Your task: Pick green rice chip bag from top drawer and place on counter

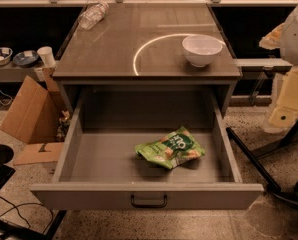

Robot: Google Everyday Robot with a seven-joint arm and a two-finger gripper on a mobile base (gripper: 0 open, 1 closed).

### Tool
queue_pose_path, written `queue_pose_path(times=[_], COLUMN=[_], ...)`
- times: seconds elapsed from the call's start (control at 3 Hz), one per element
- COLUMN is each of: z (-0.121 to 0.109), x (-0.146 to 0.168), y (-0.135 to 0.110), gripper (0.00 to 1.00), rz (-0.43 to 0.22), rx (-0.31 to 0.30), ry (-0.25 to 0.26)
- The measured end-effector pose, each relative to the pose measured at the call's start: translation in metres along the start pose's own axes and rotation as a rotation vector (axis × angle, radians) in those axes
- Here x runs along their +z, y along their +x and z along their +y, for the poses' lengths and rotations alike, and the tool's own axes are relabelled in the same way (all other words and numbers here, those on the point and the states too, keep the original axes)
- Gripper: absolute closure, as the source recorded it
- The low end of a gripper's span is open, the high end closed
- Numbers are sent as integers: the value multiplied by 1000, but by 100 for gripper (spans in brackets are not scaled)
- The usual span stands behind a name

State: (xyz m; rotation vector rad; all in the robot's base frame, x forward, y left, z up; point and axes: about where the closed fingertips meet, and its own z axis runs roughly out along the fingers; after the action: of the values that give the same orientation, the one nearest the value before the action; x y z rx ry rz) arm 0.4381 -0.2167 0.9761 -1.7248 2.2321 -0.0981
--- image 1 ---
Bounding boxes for green rice chip bag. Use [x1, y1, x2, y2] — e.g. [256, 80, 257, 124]
[135, 126, 205, 170]

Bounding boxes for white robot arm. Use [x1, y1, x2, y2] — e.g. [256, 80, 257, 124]
[259, 5, 298, 133]

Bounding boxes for open grey top drawer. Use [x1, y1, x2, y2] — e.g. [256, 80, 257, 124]
[31, 91, 263, 210]

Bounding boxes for grey cabinet with counter top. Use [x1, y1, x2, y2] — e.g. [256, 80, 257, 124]
[53, 3, 241, 112]

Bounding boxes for white ceramic bowl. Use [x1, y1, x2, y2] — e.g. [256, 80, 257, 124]
[182, 35, 223, 67]

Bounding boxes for colourful snack packet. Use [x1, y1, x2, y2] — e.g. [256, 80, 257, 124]
[56, 111, 71, 142]

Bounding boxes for clear plastic water bottle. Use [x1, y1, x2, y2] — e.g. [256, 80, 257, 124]
[78, 2, 109, 30]

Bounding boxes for brown cardboard box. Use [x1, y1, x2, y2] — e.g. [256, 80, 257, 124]
[0, 68, 67, 165]

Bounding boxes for white paper cup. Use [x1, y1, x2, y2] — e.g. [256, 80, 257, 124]
[37, 46, 56, 68]

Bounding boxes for blue patterned bowl right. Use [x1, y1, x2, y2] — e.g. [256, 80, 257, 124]
[13, 50, 39, 68]

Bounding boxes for blue patterned bowl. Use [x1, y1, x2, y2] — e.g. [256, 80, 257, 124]
[13, 50, 39, 68]
[0, 47, 13, 66]

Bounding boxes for grey low shelf left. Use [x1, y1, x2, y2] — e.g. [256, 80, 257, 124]
[0, 62, 55, 83]

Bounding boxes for blue patterned bowl left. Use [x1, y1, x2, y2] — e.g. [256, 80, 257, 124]
[0, 47, 13, 66]

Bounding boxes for black stand legs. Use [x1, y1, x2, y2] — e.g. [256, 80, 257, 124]
[225, 105, 298, 214]

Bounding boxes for black drawer handle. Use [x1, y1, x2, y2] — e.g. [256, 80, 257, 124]
[130, 195, 168, 209]

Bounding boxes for black floor cable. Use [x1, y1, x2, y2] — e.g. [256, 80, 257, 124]
[0, 193, 55, 240]

